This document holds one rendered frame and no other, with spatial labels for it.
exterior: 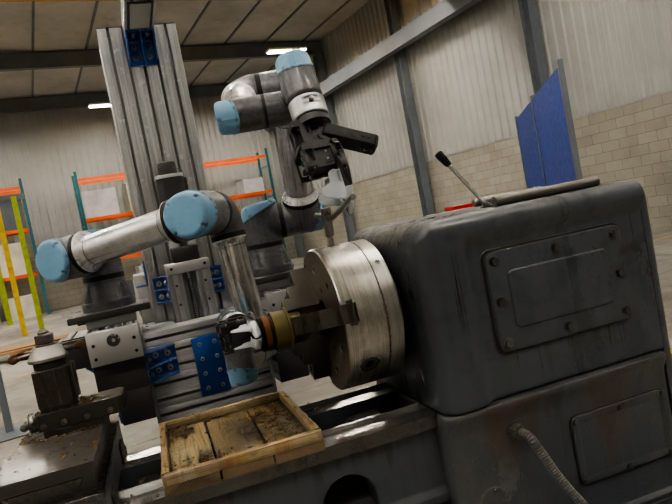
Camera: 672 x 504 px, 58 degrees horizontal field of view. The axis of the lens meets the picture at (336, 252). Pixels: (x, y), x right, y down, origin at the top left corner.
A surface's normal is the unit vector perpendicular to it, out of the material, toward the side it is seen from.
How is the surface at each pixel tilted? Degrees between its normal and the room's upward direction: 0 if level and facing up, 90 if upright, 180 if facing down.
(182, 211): 89
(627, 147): 90
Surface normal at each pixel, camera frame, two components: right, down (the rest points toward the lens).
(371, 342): 0.33, 0.26
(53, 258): -0.40, 0.14
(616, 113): -0.88, 0.19
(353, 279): 0.14, -0.54
